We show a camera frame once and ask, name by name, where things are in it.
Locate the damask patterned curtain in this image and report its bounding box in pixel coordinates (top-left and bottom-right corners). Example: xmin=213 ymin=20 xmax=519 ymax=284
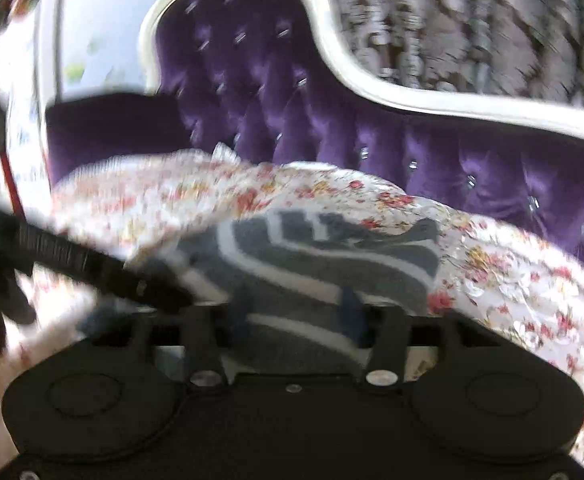
xmin=335 ymin=0 xmax=584 ymax=107

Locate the purple tufted chaise sofa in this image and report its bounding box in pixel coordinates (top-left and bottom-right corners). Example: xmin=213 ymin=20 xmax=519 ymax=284
xmin=45 ymin=0 xmax=584 ymax=263

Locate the grey white striped sweater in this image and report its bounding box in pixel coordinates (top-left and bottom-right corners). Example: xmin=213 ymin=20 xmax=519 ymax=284
xmin=130 ymin=209 xmax=440 ymax=375

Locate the floral bed sheet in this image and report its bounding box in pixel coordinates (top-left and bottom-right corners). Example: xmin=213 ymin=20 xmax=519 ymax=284
xmin=0 ymin=148 xmax=584 ymax=480

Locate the white cabinet with stickers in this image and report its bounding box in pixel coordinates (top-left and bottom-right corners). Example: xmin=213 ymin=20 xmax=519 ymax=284
xmin=0 ymin=0 xmax=155 ymax=211

